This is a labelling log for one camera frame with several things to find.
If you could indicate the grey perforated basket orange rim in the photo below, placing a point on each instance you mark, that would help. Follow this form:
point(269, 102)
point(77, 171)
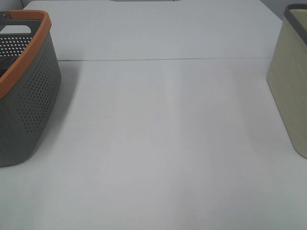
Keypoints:
point(29, 88)

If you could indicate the dark navy towel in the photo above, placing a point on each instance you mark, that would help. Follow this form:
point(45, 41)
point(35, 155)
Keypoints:
point(5, 63)

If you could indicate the beige fabric bin grey rim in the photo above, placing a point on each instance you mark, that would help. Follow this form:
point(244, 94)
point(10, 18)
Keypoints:
point(287, 75)

